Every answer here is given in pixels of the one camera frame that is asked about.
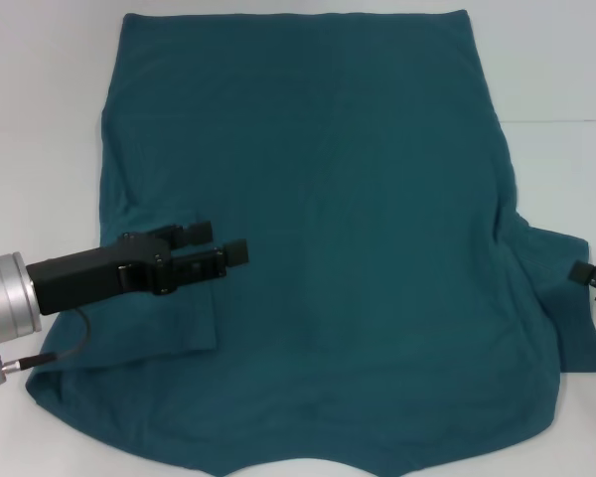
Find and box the left wrist cable with plug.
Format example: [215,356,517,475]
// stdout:
[0,306,91,388]

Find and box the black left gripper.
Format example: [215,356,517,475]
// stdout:
[24,219,250,318]

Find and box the blue teal shirt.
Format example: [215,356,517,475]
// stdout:
[23,8,596,477]

